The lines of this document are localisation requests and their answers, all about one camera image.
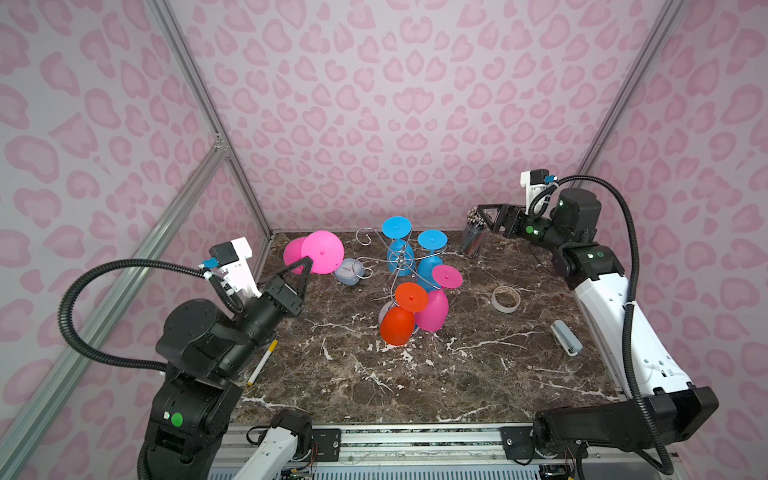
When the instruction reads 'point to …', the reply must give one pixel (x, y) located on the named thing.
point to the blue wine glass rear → (400, 257)
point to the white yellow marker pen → (262, 363)
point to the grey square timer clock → (350, 272)
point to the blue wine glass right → (431, 240)
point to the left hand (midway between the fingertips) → (311, 256)
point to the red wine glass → (397, 322)
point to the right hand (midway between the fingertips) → (491, 206)
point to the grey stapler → (565, 338)
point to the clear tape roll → (502, 308)
